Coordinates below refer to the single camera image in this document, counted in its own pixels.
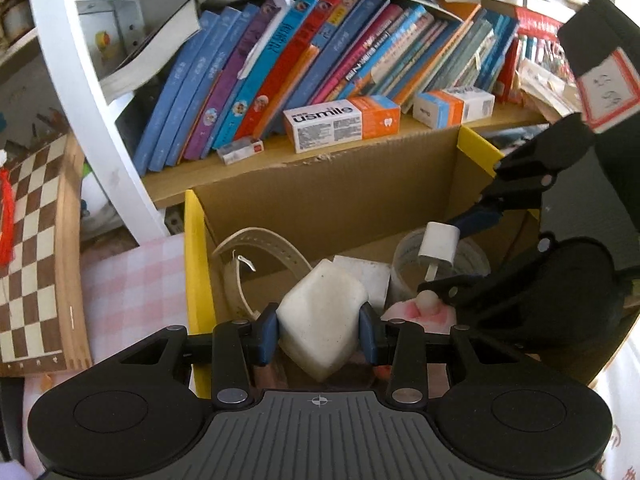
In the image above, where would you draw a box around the small white plug charger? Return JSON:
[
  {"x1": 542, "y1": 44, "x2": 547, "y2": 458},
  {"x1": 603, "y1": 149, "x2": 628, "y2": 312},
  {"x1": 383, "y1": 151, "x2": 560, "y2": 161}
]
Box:
[{"x1": 417, "y1": 222, "x2": 460, "y2": 281}]

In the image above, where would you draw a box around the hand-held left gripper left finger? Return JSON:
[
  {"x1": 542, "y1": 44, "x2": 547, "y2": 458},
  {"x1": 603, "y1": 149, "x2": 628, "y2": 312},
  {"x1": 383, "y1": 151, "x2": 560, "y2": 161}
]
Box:
[{"x1": 95, "y1": 302, "x2": 280, "y2": 408}]

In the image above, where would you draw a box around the cream watch strap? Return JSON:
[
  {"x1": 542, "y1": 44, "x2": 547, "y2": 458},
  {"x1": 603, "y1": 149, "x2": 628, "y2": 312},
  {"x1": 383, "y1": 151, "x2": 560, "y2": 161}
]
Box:
[{"x1": 212, "y1": 227, "x2": 313, "y2": 321}]

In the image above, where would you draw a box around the wooden chess board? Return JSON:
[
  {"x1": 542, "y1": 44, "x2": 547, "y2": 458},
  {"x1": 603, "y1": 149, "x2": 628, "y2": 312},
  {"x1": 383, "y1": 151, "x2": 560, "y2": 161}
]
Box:
[{"x1": 0, "y1": 132, "x2": 93, "y2": 376}]

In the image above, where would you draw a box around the yellow cardboard box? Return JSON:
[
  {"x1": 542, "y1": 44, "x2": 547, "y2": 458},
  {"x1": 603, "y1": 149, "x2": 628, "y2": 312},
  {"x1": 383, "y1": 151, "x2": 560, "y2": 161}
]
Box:
[{"x1": 182, "y1": 125, "x2": 631, "y2": 398}]

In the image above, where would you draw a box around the row of books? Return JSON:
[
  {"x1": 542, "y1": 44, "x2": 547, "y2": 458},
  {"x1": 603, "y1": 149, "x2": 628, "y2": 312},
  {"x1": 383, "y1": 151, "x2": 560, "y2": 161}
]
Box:
[{"x1": 132, "y1": 0, "x2": 521, "y2": 177}]

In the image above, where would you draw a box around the pink plush toy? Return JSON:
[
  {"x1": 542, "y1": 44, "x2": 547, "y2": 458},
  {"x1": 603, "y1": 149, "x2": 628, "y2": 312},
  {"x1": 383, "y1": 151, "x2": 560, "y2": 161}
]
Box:
[{"x1": 350, "y1": 290, "x2": 458, "y2": 396}]

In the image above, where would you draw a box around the pink checked desktop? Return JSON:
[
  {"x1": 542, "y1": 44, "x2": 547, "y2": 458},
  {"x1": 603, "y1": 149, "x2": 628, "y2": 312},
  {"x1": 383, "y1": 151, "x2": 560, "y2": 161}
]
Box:
[{"x1": 20, "y1": 232, "x2": 640, "y2": 480}]

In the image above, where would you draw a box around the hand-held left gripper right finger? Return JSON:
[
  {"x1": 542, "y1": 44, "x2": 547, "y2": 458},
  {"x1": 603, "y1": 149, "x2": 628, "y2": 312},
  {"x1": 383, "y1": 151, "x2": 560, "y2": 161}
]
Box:
[{"x1": 359, "y1": 304, "x2": 543, "y2": 406}]

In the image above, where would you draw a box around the red book box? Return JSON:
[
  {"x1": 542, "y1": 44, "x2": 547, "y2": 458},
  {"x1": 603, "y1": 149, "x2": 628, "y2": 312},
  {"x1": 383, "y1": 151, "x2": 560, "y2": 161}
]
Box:
[{"x1": 515, "y1": 6, "x2": 576, "y2": 41}]

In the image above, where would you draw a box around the red tassel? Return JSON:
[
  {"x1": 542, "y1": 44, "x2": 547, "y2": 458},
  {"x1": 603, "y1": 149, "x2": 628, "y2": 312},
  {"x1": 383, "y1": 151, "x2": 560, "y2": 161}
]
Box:
[{"x1": 0, "y1": 150, "x2": 18, "y2": 268}]

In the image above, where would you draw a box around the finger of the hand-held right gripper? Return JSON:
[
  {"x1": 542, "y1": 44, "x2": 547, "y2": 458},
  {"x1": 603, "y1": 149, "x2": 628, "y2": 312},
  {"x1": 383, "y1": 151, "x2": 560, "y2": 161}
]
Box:
[
  {"x1": 416, "y1": 235, "x2": 556, "y2": 331},
  {"x1": 447, "y1": 115, "x2": 598, "y2": 236}
]

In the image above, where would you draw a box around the clear printed tape roll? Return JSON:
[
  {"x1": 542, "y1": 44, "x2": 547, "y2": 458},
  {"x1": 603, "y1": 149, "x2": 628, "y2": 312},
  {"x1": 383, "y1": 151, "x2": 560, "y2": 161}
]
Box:
[{"x1": 391, "y1": 228, "x2": 491, "y2": 306}]

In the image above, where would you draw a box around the white shelf unit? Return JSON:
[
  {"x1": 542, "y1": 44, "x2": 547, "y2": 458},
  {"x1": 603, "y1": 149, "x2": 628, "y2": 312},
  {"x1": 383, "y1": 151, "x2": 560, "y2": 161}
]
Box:
[{"x1": 25, "y1": 0, "x2": 640, "y2": 251}]

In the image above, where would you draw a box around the white and orange toothpaste box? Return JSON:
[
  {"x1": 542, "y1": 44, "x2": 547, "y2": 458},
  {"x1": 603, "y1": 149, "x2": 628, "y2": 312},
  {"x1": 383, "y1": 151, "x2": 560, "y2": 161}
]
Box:
[{"x1": 282, "y1": 95, "x2": 402, "y2": 154}]

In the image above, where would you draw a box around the small red and white box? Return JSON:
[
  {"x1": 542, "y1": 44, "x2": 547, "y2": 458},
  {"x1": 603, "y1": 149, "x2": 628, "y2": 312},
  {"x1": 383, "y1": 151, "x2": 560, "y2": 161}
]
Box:
[{"x1": 217, "y1": 136, "x2": 266, "y2": 166}]

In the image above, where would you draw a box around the stack of papers and books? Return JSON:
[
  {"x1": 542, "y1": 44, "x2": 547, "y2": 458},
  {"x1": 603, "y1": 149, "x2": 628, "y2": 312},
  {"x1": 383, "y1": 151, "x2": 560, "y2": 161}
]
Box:
[{"x1": 515, "y1": 55, "x2": 583, "y2": 121}]

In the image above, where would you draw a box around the white soft block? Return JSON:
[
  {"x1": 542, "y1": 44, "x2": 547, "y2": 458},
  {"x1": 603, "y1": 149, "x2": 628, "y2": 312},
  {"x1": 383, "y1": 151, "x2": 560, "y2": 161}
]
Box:
[{"x1": 276, "y1": 258, "x2": 368, "y2": 382}]

